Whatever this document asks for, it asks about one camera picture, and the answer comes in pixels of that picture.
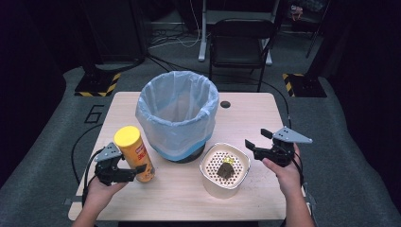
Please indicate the brown tea bag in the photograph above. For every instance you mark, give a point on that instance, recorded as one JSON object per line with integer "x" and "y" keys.
{"x": 225, "y": 171}

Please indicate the striped black stand base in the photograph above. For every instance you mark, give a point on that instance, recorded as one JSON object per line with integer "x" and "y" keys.
{"x": 96, "y": 85}
{"x": 305, "y": 85}

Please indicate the black folding chair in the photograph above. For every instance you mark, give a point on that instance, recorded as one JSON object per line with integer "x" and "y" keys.
{"x": 241, "y": 41}

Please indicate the beige strainer container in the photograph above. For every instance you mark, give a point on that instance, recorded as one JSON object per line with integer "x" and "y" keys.
{"x": 223, "y": 186}

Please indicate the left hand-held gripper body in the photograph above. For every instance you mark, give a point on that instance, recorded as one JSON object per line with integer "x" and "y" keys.
{"x": 110, "y": 171}

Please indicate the person's right hand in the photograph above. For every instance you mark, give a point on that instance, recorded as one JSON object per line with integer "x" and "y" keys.
{"x": 287, "y": 179}

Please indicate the yellow chip can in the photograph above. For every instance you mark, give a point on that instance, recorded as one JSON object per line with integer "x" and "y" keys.
{"x": 138, "y": 157}

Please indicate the bin with blue liner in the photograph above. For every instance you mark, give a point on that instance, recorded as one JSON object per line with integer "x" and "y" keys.
{"x": 176, "y": 113}

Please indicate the white desk frame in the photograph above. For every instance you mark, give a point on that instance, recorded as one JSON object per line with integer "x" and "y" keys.
{"x": 202, "y": 38}

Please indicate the black table grommet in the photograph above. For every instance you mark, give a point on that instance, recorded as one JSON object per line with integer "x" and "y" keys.
{"x": 225, "y": 104}

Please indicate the black trash bin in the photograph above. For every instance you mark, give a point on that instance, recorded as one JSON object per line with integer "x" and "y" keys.
{"x": 189, "y": 159}

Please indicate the person's left hand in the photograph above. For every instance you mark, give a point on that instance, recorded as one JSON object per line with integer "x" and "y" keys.
{"x": 101, "y": 195}

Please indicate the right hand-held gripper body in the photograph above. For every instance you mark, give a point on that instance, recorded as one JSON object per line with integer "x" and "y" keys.
{"x": 280, "y": 151}

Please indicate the dark cabinet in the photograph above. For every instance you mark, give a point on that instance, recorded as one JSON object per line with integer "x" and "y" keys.
{"x": 116, "y": 31}

